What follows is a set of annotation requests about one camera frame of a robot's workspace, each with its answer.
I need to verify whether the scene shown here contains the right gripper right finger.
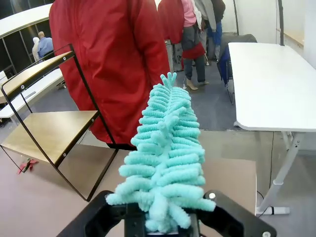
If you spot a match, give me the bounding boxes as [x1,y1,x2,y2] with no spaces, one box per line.
[197,189,277,237]

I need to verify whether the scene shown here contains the white table grey legs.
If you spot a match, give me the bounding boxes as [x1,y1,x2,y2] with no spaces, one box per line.
[0,68,65,119]

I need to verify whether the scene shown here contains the black frame wooden shelf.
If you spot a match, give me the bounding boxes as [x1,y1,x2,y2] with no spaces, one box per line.
[0,43,119,202]

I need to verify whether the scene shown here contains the person in blue shirt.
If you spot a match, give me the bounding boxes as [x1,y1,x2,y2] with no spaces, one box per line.
[37,31,54,61]

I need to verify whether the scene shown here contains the black pole stand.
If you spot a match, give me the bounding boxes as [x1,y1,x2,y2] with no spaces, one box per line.
[277,0,286,47]

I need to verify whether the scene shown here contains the black chair with jacket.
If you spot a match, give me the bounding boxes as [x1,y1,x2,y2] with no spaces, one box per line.
[216,34,258,104]

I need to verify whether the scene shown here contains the person in red jacket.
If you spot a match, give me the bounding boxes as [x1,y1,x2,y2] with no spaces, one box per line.
[48,0,171,152]

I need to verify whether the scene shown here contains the white power strip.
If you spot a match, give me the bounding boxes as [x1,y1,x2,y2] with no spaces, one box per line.
[255,206,291,216]

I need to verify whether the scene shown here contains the person in white clothes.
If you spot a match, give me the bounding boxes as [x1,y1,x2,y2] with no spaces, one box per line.
[31,37,41,62]

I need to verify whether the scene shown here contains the wooden bench top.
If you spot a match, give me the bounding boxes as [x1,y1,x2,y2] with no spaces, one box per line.
[276,28,305,48]

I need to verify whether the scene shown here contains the white height-adjustable table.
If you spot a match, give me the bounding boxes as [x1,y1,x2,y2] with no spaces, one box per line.
[227,41,316,210]

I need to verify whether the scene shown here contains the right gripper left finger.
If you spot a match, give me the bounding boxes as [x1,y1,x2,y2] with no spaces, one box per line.
[56,190,149,237]

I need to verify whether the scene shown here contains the black tripod stand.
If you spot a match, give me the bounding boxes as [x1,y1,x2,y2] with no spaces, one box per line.
[233,0,240,35]

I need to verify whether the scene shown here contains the teal microfiber duster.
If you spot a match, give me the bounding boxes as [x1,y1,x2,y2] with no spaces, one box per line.
[105,72,216,234]

